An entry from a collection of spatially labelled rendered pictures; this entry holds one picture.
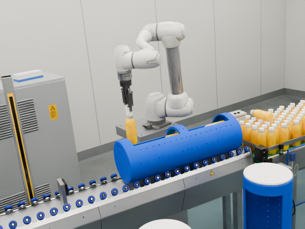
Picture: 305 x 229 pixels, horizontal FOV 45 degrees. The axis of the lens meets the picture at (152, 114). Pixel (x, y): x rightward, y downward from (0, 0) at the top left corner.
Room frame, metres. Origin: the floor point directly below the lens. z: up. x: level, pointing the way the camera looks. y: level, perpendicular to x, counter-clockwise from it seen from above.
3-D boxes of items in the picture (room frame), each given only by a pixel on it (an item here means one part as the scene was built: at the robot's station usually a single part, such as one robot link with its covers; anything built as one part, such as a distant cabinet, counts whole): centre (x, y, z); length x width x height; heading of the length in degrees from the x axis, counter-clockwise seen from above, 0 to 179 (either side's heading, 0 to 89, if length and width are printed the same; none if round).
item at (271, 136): (2.50, -0.86, 0.99); 0.07 x 0.07 x 0.19
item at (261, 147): (2.40, -0.75, 0.95); 0.10 x 0.07 x 0.10; 26
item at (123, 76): (2.25, 0.15, 1.63); 0.09 x 0.09 x 0.06
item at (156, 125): (2.86, -0.01, 1.10); 0.22 x 0.18 x 0.06; 135
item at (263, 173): (1.94, -0.65, 1.03); 0.28 x 0.28 x 0.01
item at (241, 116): (2.92, -0.68, 1.05); 0.20 x 0.10 x 0.10; 116
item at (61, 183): (1.98, 0.58, 1.00); 0.10 x 0.04 x 0.15; 26
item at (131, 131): (2.25, 0.15, 1.27); 0.07 x 0.07 x 0.19
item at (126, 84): (2.25, 0.15, 1.56); 0.08 x 0.07 x 0.09; 26
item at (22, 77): (3.43, 1.14, 1.48); 0.24 x 0.12 x 0.08; 131
